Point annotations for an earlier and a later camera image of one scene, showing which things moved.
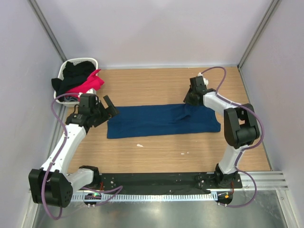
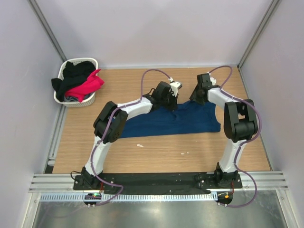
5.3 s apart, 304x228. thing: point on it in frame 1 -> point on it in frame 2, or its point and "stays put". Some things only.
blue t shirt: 128,121 stays put
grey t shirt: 69,99 stays put
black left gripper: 103,113 -> 171,102
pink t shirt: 94,80 stays put
